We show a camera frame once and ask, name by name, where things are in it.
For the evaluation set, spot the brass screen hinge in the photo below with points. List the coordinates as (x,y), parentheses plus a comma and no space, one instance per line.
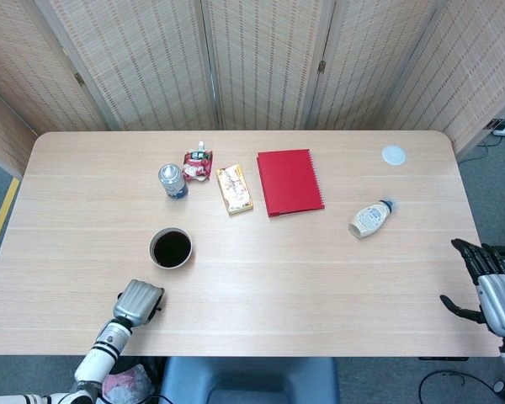
(321,67)
(79,79)

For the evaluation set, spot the black table control panel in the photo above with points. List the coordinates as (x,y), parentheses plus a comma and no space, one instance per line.
(444,358)

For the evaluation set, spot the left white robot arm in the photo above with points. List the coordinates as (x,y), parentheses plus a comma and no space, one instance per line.
(101,358)

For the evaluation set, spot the white round table grommet cap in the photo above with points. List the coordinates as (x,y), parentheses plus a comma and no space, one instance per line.
(394,155)

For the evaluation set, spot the left silver and black robot hand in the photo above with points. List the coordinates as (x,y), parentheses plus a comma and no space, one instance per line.
(136,301)

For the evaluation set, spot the red and white snack pouch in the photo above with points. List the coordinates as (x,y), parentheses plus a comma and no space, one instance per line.
(197,165)

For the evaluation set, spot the woven bamboo folding screen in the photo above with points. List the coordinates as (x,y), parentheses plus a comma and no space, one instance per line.
(261,63)

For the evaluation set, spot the white bowl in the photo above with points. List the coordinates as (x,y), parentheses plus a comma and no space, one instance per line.
(170,249)

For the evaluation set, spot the white squeeze bottle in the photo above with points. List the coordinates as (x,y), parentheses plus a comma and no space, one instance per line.
(370,219)

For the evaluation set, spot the silver and blue drink can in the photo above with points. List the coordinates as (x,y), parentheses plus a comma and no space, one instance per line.
(173,182)

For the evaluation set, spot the pink and clear plastic bag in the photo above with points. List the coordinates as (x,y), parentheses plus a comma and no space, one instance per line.
(126,385)

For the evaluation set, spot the yellow curry box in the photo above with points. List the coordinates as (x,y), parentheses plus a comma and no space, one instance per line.
(235,190)

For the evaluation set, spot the red spiral notebook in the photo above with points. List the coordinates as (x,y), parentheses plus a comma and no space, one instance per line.
(289,182)

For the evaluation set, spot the right silver and black robot hand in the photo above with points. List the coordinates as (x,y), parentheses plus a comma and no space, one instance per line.
(501,299)

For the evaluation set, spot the yellow floor tape strip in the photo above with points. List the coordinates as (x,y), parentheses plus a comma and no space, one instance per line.
(2,219)

